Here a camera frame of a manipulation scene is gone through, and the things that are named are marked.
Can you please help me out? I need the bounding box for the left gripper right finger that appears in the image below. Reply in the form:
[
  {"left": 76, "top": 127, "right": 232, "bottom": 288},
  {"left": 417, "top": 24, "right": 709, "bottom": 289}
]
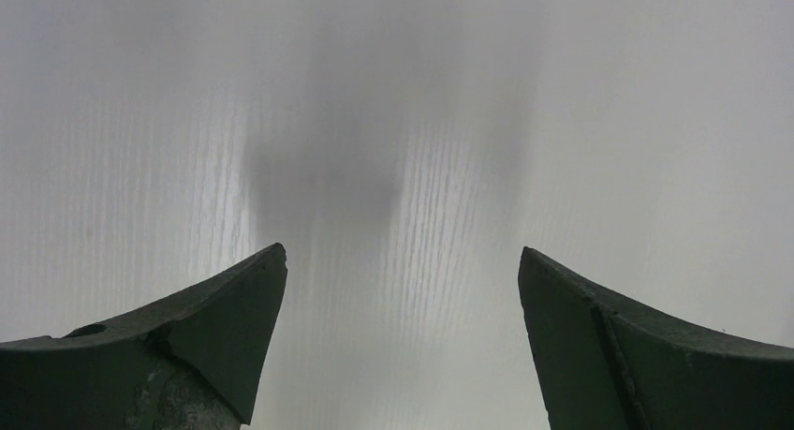
[{"left": 518, "top": 248, "right": 793, "bottom": 429}]

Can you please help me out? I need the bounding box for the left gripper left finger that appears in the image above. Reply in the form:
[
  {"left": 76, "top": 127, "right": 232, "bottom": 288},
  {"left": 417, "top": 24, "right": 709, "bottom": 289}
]
[{"left": 1, "top": 244, "right": 287, "bottom": 429}]

